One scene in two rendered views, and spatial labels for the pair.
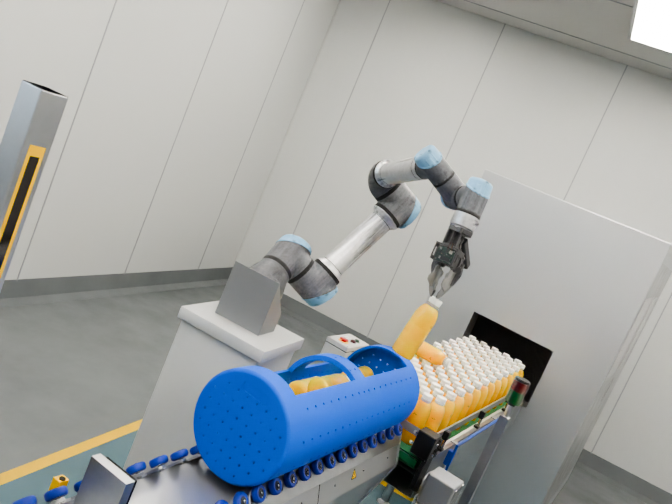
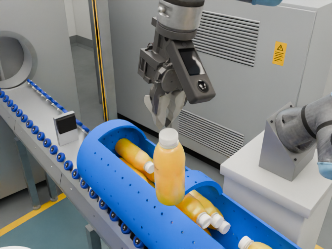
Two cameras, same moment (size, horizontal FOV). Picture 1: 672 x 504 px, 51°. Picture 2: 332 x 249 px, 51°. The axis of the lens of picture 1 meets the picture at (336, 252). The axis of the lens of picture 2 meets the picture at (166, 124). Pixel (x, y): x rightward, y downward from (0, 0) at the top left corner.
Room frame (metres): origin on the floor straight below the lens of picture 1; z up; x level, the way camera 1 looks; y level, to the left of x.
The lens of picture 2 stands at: (2.28, -0.86, 1.88)
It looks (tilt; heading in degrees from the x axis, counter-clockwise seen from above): 31 degrees down; 115
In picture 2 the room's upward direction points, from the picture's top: straight up
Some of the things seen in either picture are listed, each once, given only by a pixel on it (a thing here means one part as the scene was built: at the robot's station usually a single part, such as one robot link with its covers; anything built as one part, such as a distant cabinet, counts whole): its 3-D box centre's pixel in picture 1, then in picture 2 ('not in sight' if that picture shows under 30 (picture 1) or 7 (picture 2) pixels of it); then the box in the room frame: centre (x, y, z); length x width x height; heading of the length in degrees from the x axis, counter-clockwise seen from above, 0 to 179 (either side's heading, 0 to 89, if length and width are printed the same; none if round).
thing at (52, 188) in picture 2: not in sight; (47, 167); (0.66, 0.60, 0.31); 0.06 x 0.06 x 0.63; 64
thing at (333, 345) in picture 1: (344, 351); not in sight; (2.76, -0.19, 1.05); 0.20 x 0.10 x 0.10; 154
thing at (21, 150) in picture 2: not in sight; (28, 175); (0.60, 0.47, 0.31); 0.06 x 0.06 x 0.63; 64
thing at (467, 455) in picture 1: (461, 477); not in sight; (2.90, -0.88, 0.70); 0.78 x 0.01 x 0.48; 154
